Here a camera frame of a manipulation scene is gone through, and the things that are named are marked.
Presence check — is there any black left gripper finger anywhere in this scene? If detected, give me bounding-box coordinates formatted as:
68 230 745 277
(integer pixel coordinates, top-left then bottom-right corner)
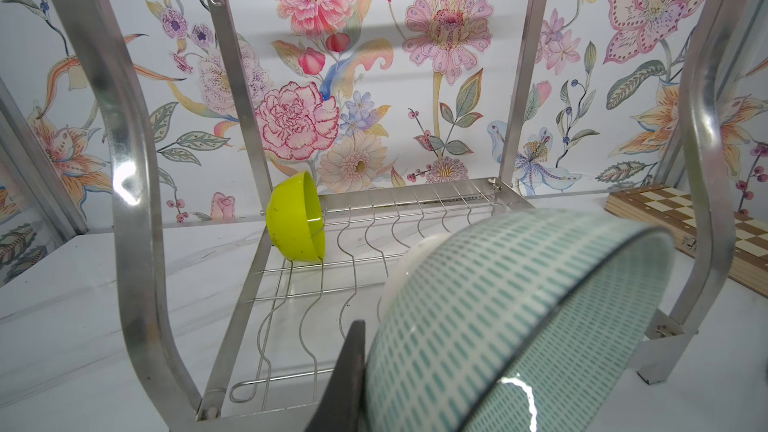
305 320 366 432

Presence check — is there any lime green plastic bowl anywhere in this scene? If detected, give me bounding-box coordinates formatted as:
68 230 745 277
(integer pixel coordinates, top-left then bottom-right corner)
266 171 326 264

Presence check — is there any pale teal ceramic bowl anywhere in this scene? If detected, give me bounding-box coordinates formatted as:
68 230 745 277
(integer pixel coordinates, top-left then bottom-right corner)
364 209 675 431

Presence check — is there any stainless steel dish rack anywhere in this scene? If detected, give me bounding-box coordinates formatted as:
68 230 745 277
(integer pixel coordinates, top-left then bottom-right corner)
53 0 751 431

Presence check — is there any wooden chessboard box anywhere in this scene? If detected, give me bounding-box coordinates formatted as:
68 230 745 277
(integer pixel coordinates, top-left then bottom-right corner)
604 185 767 296

